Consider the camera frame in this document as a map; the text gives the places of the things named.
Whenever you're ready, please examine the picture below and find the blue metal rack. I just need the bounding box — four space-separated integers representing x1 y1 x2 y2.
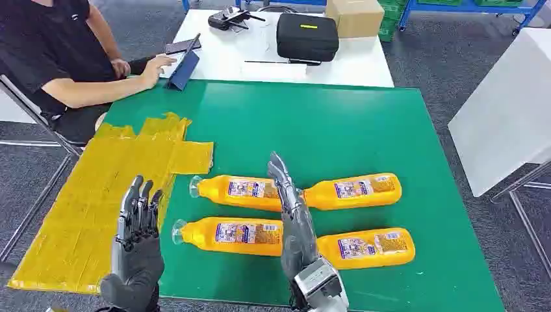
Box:
398 0 548 36
181 0 328 13

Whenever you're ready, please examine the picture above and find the tablet in blue folio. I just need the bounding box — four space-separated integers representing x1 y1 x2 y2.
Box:
165 33 202 92

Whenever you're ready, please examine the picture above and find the person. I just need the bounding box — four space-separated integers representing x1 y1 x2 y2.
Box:
0 0 178 146

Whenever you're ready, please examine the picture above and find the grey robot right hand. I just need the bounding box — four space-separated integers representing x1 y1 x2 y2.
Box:
266 151 320 281

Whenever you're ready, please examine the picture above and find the person's left hand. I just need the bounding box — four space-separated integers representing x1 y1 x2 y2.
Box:
110 58 132 80

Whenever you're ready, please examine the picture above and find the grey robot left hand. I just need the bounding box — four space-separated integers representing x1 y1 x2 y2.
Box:
99 174 165 312

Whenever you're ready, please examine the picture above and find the orange drink bottle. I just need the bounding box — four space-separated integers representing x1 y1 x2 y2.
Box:
316 227 416 271
301 172 403 211
188 174 283 213
171 216 285 258

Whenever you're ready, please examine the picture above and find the yellow taped sheet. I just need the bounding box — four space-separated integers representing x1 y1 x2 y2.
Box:
7 112 215 296

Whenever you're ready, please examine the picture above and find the black zip carry case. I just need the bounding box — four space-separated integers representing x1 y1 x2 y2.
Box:
276 12 340 63

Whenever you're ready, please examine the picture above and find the person's right hand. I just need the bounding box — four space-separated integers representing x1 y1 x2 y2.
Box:
140 55 178 90

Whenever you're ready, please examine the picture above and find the thin black rod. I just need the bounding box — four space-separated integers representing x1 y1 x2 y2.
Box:
244 58 322 67

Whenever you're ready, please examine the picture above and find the black cable loop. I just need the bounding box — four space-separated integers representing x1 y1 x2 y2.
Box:
257 4 299 14

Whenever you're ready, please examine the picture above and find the green table mat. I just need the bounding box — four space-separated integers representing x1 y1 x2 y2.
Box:
103 79 507 312

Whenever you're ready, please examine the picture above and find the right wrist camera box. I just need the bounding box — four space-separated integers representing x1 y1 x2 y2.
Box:
294 257 345 302

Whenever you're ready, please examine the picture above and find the cardboard box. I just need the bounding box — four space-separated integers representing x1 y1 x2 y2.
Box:
325 0 385 39

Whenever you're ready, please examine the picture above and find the black remote controller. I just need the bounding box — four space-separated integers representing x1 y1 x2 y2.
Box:
207 6 267 33

